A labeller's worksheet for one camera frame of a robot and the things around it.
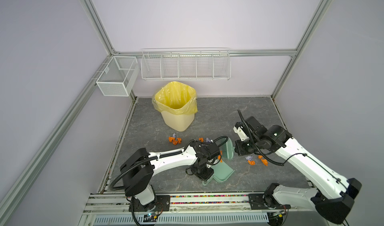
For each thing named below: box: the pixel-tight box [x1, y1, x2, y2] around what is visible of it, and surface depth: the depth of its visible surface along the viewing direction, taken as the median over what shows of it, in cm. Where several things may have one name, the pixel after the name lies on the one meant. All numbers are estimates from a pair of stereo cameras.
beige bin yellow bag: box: [152, 81, 198, 132], surface depth 94 cm
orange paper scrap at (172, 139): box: [168, 136, 182, 146], surface depth 98 cm
